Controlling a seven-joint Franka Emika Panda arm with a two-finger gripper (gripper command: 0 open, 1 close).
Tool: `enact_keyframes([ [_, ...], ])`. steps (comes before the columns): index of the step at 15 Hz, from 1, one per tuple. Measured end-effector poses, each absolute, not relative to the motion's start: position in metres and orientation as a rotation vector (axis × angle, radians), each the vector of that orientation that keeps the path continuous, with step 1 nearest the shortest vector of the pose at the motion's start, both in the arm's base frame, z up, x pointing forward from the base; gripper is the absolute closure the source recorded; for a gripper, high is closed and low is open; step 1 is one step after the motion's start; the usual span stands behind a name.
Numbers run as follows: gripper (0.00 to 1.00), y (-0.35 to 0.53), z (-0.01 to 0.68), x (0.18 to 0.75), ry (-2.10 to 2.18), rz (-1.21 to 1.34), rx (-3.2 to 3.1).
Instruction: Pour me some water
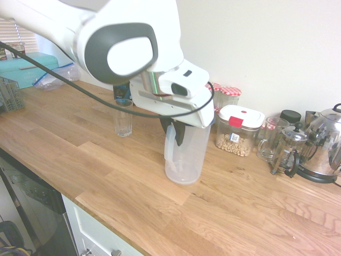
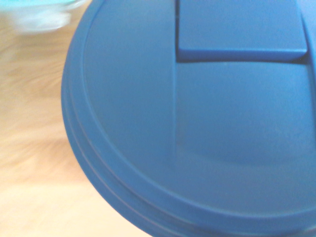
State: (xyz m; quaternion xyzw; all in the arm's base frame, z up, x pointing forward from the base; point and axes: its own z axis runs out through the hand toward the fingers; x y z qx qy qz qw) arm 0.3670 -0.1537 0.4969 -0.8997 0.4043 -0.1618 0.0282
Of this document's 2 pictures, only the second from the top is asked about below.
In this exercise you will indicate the clear pitcher with blue lid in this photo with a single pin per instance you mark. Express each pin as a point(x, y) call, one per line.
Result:
point(197, 118)

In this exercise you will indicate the glass food container teal lid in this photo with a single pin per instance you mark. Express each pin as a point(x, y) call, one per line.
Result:
point(42, 17)

